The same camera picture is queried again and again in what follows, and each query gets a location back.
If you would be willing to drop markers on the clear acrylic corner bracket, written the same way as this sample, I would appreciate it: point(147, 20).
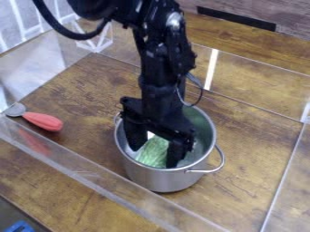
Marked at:
point(100, 42)

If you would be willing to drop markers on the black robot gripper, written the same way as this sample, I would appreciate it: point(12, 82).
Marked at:
point(157, 113)

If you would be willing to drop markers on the black wall strip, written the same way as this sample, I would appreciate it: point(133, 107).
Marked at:
point(235, 18)

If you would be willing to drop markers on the silver steel pot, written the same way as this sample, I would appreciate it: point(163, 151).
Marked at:
point(205, 159)

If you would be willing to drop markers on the red handled metal spatula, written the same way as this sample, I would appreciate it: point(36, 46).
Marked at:
point(44, 121)

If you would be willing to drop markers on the clear acrylic front barrier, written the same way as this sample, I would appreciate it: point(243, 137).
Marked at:
point(148, 205)

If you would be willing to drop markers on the green bumpy gourd toy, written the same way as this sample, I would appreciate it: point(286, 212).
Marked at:
point(152, 154)

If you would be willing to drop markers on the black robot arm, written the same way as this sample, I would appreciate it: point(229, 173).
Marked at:
point(167, 59)

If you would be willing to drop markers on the blue object at corner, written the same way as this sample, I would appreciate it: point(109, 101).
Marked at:
point(20, 226)

